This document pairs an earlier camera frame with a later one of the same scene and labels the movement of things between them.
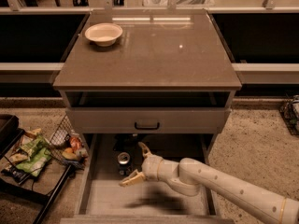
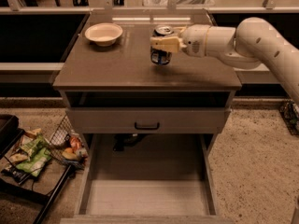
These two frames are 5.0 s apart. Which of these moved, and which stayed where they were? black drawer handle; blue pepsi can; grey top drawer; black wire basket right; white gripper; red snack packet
Moved: blue pepsi can; white gripper
Stayed: red snack packet; black wire basket right; black drawer handle; grey top drawer
